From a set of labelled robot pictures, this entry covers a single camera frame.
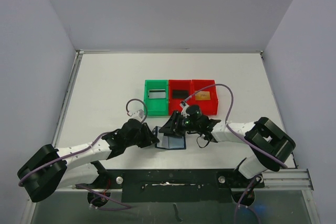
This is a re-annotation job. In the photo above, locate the aluminium rail right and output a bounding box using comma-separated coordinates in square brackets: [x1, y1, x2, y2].
[263, 168, 314, 190]

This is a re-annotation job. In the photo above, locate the red plastic bin right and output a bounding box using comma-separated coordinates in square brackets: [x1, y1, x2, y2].
[188, 79, 218, 116]

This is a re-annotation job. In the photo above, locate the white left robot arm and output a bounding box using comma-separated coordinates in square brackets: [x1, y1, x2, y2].
[17, 119, 159, 202]

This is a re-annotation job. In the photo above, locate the silver card in green bin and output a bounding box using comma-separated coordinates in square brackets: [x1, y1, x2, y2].
[148, 89, 166, 99]

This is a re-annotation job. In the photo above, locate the blue leather card holder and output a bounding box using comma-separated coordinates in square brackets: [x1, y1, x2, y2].
[152, 126, 186, 150]

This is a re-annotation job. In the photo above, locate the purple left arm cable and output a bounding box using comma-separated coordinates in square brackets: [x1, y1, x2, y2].
[17, 98, 148, 211]

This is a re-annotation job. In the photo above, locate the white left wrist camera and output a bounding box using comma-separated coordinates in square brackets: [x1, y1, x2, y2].
[130, 109, 146, 121]

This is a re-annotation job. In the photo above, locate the gold card in red bin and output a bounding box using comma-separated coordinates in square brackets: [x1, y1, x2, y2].
[195, 91, 211, 101]

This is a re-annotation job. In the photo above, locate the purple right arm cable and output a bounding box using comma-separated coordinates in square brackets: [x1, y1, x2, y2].
[181, 83, 289, 224]

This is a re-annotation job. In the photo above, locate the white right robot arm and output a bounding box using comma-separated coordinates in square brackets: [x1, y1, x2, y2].
[159, 105, 296, 187]

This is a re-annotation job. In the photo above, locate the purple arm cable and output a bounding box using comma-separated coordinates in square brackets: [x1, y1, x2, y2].
[17, 98, 148, 211]
[181, 83, 289, 224]

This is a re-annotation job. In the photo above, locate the green plastic bin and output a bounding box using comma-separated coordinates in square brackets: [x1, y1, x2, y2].
[144, 80, 169, 116]

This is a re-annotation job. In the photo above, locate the black card in red bin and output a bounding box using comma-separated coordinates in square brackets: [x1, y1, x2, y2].
[172, 89, 189, 100]

